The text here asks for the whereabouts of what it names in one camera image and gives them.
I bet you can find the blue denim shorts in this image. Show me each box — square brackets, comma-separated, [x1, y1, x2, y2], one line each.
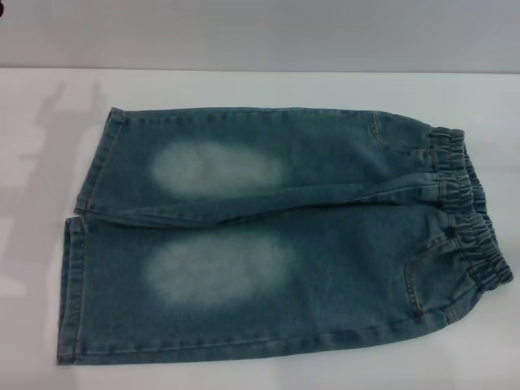
[59, 106, 514, 379]

